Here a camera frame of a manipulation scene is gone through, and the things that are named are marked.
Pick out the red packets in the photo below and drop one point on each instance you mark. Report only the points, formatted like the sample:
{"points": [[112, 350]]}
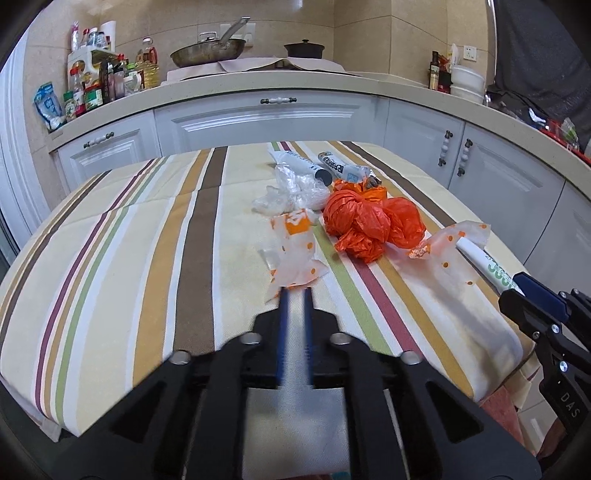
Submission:
{"points": [[445, 76]]}

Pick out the white paper packet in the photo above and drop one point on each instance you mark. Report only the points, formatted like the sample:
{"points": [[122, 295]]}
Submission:
{"points": [[456, 55]]}

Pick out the dark glass bottle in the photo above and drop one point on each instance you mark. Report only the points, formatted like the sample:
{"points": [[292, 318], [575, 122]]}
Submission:
{"points": [[434, 71]]}

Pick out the clear plastic bag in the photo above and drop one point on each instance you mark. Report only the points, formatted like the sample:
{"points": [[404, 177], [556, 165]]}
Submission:
{"points": [[295, 189]]}

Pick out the white bowl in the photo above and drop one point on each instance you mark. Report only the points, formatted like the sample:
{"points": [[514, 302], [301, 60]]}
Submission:
{"points": [[468, 74], [467, 93]]}

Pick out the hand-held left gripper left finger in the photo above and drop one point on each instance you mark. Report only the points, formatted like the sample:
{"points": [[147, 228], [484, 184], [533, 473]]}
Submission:
{"points": [[280, 341]]}

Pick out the white kitchen cabinet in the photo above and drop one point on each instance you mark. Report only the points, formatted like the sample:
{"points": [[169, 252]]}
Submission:
{"points": [[231, 120]]}

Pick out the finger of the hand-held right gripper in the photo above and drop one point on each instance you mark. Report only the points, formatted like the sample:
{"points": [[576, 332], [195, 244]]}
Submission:
{"points": [[579, 304], [540, 295]]}

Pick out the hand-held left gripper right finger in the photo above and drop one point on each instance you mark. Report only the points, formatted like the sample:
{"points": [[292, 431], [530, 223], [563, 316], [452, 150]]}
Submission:
{"points": [[328, 342]]}

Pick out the dark cloth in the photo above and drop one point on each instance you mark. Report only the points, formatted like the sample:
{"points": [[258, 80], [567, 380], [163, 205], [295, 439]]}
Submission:
{"points": [[540, 50]]}

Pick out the orange dotted translucent wrapper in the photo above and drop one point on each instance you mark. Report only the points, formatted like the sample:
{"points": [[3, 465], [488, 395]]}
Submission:
{"points": [[461, 235], [295, 258]]}

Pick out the white sachet with camel picture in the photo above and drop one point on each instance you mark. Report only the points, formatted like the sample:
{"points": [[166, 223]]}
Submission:
{"points": [[339, 167]]}

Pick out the striped tablecloth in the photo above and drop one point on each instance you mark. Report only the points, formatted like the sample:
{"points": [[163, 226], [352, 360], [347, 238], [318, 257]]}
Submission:
{"points": [[138, 277]]}

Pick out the plain white powder sachet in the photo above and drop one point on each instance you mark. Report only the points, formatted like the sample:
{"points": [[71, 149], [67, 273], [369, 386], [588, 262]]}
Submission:
{"points": [[300, 164]]}

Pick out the dark crumpled wrapper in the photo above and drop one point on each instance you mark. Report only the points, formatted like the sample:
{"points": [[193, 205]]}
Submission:
{"points": [[373, 183]]}

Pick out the pink cloth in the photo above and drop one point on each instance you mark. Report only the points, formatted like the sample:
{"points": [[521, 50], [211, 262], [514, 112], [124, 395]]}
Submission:
{"points": [[501, 408]]}

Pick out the white wall outlet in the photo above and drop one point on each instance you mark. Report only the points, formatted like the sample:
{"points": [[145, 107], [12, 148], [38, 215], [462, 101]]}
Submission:
{"points": [[470, 52]]}

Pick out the yellow cooking oil bottle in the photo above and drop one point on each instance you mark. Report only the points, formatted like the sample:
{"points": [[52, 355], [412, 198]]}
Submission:
{"points": [[147, 67]]}

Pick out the group of condiment bottles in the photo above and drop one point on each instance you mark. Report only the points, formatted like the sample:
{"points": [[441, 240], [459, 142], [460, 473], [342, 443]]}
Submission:
{"points": [[92, 87]]}

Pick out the steel wok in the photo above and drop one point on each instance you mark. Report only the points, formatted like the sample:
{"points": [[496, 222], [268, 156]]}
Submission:
{"points": [[207, 53]]}

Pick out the white sachet with green print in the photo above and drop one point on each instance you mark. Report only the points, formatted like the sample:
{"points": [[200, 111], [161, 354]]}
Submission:
{"points": [[494, 270]]}

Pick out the black lidded pot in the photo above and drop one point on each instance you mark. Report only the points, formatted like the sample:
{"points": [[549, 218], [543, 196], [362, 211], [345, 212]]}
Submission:
{"points": [[303, 48]]}

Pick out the white wall socket strip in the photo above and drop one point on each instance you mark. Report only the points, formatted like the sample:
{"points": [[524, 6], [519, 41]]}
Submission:
{"points": [[249, 34]]}

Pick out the orange plastic bag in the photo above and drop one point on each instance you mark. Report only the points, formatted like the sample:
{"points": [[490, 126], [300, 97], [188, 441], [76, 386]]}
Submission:
{"points": [[360, 221]]}

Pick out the red container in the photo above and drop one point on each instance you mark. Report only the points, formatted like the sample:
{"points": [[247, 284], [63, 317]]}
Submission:
{"points": [[565, 138]]}

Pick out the blue snack bag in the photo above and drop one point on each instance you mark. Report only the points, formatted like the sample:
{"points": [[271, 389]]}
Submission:
{"points": [[48, 106]]}

